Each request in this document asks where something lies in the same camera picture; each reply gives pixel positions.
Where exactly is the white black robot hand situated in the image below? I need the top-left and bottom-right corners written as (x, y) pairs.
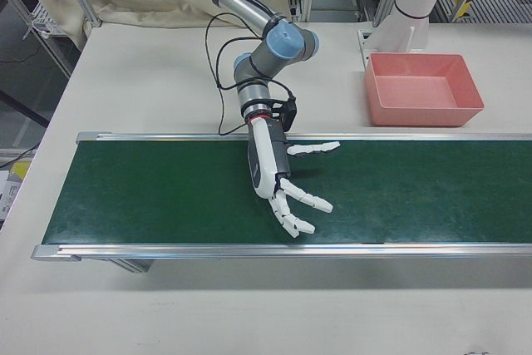
top-left (246, 116), bottom-right (342, 240)

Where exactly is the silver blue-jointed robot arm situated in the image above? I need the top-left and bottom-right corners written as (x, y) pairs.
top-left (121, 0), bottom-right (321, 122)

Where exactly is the pink plastic box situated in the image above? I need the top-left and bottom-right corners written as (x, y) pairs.
top-left (363, 52), bottom-right (486, 128)

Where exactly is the cardboard box with labels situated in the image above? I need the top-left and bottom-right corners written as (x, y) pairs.
top-left (0, 160), bottom-right (32, 224)

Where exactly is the beige fabric curtain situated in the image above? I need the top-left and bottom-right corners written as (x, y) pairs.
top-left (7, 0), bottom-right (293, 53)

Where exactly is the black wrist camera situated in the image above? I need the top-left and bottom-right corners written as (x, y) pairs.
top-left (272, 96), bottom-right (298, 132)

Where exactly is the black cable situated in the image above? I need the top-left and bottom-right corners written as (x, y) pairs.
top-left (203, 12), bottom-right (268, 138)

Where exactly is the green conveyor belt aluminium frame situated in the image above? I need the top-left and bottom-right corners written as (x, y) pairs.
top-left (32, 131), bottom-right (532, 275)

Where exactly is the white wire rack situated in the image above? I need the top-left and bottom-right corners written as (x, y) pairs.
top-left (27, 0), bottom-right (56, 37)

